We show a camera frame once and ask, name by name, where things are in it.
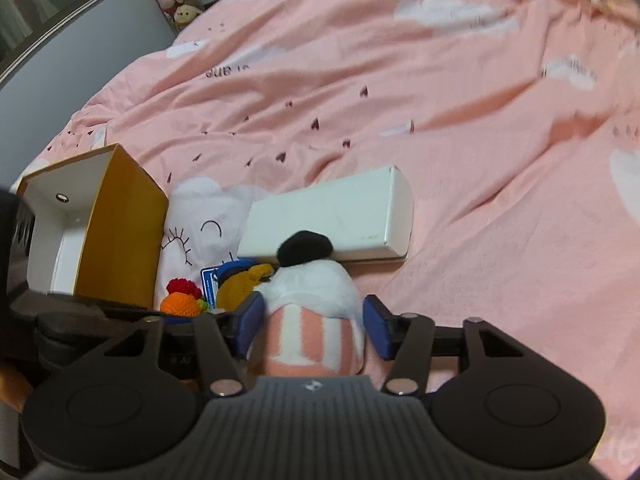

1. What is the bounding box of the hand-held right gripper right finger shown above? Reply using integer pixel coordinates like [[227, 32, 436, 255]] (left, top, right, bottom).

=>
[[362, 294, 531, 396]]

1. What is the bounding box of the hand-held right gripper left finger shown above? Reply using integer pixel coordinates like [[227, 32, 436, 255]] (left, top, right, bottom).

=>
[[102, 291, 267, 399]]

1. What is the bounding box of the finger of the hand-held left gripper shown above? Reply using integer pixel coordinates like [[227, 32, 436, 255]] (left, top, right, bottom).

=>
[[30, 294, 168, 323]]

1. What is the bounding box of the white plush toy striped hat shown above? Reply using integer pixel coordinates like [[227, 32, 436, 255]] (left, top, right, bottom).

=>
[[247, 230, 369, 377]]

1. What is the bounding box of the orange cardboard box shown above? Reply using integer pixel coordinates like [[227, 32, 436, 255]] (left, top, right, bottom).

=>
[[15, 143, 170, 310]]

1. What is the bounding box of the brown bear plush blue outfit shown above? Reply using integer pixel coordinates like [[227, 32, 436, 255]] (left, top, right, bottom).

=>
[[215, 258, 276, 314]]

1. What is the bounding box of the blue paper tag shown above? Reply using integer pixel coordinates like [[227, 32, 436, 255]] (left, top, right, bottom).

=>
[[200, 266, 219, 311]]

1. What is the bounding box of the orange crochet toy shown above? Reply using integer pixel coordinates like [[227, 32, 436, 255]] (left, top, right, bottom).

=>
[[160, 279, 209, 317]]

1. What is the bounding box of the long white box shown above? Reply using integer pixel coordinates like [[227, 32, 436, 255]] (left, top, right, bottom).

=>
[[236, 165, 415, 264]]

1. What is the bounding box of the pink printed blanket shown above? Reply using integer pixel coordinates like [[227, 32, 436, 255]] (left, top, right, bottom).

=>
[[0, 0, 640, 466]]

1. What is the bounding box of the window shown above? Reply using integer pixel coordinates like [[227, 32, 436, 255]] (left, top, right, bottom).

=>
[[0, 0, 119, 79]]

